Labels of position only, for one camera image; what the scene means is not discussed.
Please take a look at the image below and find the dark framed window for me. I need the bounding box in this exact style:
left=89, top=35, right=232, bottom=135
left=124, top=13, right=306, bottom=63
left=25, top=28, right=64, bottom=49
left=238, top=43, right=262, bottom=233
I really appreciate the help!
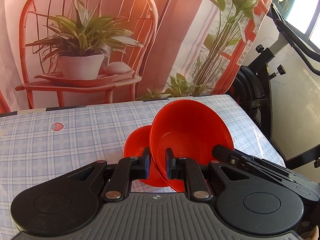
left=273, top=0, right=319, bottom=52

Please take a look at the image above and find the small red bowl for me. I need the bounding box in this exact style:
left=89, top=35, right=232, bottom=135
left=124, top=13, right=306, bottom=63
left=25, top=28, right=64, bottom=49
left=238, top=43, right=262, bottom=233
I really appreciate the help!
left=124, top=125, right=168, bottom=187

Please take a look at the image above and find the blue plaid tablecloth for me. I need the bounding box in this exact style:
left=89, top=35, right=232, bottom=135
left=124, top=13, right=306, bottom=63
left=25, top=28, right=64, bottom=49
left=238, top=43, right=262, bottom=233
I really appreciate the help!
left=0, top=94, right=287, bottom=240

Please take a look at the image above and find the black exercise bike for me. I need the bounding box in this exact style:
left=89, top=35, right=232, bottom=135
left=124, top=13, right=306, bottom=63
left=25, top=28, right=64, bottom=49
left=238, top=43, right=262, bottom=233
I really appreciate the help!
left=228, top=3, right=320, bottom=170

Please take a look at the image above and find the printed room backdrop cloth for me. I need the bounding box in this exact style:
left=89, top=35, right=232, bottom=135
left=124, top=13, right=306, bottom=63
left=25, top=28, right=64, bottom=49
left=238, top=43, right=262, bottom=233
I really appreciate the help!
left=1, top=0, right=272, bottom=113

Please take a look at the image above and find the large red bowl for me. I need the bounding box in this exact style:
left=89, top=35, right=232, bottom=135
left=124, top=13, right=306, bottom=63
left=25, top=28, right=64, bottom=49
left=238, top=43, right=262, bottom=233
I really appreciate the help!
left=149, top=99, right=234, bottom=192

